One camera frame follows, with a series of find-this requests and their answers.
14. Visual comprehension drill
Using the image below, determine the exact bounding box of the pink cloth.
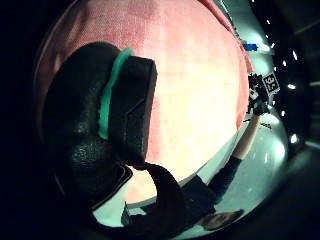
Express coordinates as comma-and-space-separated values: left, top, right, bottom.
33, 0, 254, 205

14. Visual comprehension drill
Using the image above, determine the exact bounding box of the the person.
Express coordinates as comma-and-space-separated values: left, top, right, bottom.
120, 155, 246, 234

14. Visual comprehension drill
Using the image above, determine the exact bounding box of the blue tape piece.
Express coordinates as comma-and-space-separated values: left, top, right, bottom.
242, 42, 260, 52

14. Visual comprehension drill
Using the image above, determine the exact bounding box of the white marker cube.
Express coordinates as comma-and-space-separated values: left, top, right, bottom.
262, 71, 281, 96

